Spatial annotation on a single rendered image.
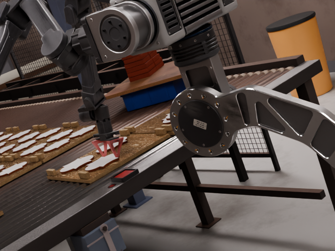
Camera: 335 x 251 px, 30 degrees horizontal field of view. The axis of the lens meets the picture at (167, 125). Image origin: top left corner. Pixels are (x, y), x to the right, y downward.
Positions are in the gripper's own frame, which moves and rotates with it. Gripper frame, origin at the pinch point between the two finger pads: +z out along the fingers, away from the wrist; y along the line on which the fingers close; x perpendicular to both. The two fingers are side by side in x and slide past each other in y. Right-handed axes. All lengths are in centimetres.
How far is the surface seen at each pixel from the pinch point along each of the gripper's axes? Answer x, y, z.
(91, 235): -30.3, 29.0, 19.6
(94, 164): -7.4, -0.9, 1.9
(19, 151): 3, -95, -1
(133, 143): 13.9, -3.7, -1.5
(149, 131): 25.1, -7.0, -3.8
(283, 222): 123, -36, 71
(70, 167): -11.0, -14.3, 2.5
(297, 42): 307, -164, -23
